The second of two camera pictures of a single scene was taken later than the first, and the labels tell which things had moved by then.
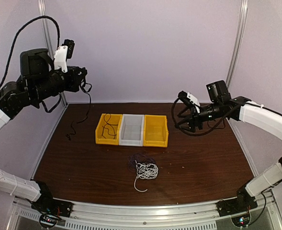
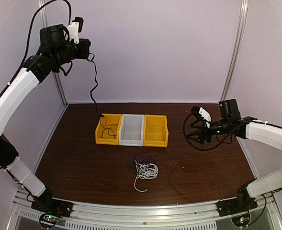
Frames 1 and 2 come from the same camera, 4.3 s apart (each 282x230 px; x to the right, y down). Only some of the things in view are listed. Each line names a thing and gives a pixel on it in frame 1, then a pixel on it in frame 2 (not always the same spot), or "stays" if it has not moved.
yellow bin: x=155 y=131 stays
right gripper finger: x=187 y=108 -> x=193 y=124
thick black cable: x=70 y=137 -> x=95 y=87
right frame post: x=235 y=57 stays
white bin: x=131 y=131 stays
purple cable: x=133 y=159 stays
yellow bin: x=107 y=131 stays
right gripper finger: x=186 y=124 -> x=198 y=137
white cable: x=145 y=171 stays
